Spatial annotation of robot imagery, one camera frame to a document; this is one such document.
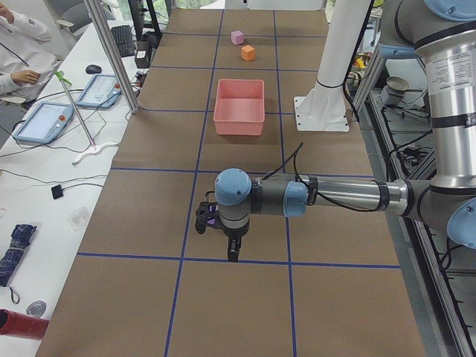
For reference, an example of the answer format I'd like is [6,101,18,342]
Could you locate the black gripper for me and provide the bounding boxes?
[195,191,241,263]

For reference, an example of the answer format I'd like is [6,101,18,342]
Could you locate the orange foam block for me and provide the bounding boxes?
[240,45,256,61]

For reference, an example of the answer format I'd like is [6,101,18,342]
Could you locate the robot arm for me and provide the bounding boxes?
[195,1,475,262]

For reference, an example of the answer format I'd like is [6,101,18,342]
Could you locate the pink plastic bin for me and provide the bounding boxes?
[213,79,265,136]

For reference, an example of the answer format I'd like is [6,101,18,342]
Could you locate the small black square pad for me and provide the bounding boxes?
[51,184,65,200]

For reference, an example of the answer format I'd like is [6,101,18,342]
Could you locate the far teach pendant tablet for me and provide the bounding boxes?
[76,74,121,109]

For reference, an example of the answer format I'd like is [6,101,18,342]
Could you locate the teach pendant tablet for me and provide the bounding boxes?
[76,74,121,109]
[13,102,74,144]

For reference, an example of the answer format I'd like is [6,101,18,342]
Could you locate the pink foam block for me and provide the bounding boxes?
[231,30,244,45]

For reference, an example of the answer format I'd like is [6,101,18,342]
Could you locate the black box with label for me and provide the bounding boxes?
[135,41,152,69]

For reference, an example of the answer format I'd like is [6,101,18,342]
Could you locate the folded blue umbrella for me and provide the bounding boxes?
[1,224,37,304]

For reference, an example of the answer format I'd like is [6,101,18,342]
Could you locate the near teach pendant tablet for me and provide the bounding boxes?
[13,102,74,144]

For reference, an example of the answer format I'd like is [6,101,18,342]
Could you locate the black computer mouse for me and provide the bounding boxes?
[85,64,102,74]

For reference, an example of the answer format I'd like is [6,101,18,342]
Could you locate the red cylinder bottle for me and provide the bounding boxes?
[1,309,49,341]

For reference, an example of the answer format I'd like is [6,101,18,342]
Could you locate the black keyboard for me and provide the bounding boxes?
[111,25,135,57]

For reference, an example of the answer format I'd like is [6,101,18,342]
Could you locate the metal reacher stick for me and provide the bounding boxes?
[54,71,96,149]

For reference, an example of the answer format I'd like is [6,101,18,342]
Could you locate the person in white shirt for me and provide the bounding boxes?
[1,4,60,102]

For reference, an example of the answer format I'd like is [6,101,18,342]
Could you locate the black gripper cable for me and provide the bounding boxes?
[260,141,384,213]

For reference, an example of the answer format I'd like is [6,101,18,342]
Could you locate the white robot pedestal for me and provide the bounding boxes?
[294,0,373,132]

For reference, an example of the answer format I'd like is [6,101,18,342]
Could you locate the aluminium frame post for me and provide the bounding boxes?
[83,0,139,115]

